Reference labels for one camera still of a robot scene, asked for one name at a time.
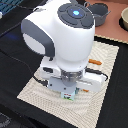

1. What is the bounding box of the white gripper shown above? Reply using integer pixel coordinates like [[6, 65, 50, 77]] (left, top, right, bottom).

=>
[[39, 66, 108, 94]]

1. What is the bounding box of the blue milk carton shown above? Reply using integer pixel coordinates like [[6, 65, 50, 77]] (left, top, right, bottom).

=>
[[61, 90, 79, 101]]

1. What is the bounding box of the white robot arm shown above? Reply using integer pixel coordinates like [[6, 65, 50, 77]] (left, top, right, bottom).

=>
[[21, 0, 107, 93]]

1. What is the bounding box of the beige woven placemat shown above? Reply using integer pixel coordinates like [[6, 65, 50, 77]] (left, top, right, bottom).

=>
[[17, 41, 118, 128]]

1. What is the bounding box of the pink brown mat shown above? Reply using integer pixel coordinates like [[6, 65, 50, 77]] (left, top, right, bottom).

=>
[[93, 0, 128, 43]]

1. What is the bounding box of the beige bowl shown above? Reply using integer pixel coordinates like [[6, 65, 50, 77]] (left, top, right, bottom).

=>
[[121, 7, 128, 30]]

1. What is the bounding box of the large grey pot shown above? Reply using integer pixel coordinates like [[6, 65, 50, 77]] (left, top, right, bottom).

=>
[[88, 3, 110, 26]]

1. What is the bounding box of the wooden handled knife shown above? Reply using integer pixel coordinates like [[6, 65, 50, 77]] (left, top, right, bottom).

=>
[[89, 59, 102, 65]]

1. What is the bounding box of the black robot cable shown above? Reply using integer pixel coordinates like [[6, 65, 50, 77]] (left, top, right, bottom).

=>
[[32, 75, 51, 87]]

